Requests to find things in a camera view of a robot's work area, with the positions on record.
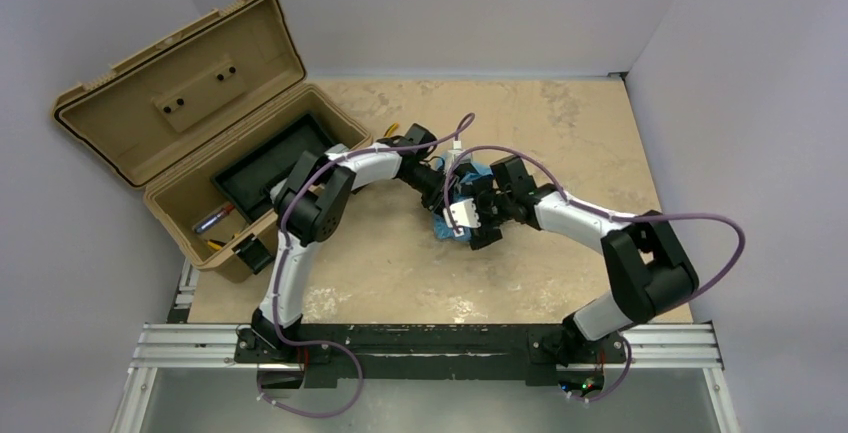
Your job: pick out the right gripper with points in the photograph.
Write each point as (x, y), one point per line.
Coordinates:
(484, 219)

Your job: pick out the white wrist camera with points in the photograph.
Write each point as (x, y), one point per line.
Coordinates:
(462, 215)
(453, 154)

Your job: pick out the black toolbox front latch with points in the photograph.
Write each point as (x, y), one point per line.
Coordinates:
(254, 254)

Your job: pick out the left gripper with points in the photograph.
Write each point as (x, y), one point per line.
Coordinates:
(436, 190)

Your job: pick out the tan plastic toolbox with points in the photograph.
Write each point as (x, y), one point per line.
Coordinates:
(166, 119)

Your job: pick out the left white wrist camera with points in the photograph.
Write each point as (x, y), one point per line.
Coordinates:
(453, 154)

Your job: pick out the black toolbox tray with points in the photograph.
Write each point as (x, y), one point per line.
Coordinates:
(246, 182)

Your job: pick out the aluminium rail frame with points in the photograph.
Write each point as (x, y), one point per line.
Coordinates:
(183, 377)

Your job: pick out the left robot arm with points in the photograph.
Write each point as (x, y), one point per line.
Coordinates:
(310, 204)

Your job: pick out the yellow handled pliers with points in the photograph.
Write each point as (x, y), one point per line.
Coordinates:
(391, 134)

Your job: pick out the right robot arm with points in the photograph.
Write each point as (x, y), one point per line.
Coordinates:
(647, 268)

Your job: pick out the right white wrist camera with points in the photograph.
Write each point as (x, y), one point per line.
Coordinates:
(462, 215)

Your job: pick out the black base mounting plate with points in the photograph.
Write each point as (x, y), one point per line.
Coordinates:
(527, 353)

